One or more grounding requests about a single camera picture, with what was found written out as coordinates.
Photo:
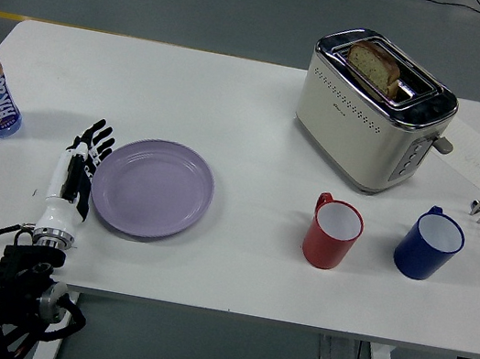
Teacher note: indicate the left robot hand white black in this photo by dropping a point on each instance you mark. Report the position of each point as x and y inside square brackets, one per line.
[58, 212]

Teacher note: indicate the blue mug white inside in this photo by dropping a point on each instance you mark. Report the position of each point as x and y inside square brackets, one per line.
[416, 259]

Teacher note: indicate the cream and chrome toaster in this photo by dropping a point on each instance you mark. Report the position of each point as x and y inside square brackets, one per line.
[346, 133]

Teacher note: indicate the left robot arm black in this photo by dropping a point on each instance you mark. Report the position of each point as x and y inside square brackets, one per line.
[17, 284]

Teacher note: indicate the purple round plate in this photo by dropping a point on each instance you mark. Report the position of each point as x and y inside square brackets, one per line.
[152, 189]

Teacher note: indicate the bread slice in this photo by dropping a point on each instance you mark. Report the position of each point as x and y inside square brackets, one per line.
[376, 66]

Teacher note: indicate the red mug white inside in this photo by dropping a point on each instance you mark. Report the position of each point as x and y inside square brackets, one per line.
[325, 250]

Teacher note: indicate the grey table foot plate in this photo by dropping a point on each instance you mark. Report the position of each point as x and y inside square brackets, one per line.
[337, 351]

